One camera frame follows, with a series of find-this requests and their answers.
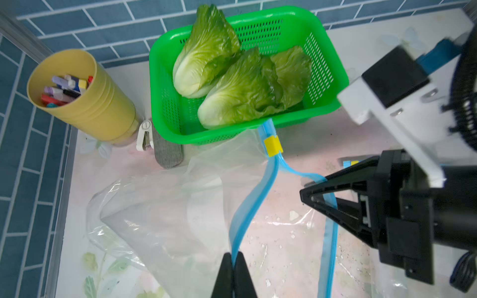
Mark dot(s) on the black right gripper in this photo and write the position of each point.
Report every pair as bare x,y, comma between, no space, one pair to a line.
420,215

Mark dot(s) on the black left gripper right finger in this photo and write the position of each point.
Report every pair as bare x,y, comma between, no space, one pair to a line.
243,284

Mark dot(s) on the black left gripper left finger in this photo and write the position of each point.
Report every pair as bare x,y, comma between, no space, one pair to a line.
224,285

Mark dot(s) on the clear zipper bag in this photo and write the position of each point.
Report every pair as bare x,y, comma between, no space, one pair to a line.
179,223
349,161

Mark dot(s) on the chinese cabbage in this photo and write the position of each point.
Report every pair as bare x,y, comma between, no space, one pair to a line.
211,49
249,90
293,69

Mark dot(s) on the grey fabric roll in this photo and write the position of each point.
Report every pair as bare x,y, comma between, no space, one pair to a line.
168,155

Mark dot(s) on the white clip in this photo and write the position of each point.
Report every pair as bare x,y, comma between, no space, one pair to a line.
145,136

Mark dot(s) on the green plastic basket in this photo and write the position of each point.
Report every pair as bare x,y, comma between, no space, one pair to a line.
221,76

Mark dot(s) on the yellow pen cup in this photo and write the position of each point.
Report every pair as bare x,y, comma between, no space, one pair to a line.
103,111

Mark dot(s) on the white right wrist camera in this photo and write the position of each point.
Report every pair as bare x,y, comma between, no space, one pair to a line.
411,98

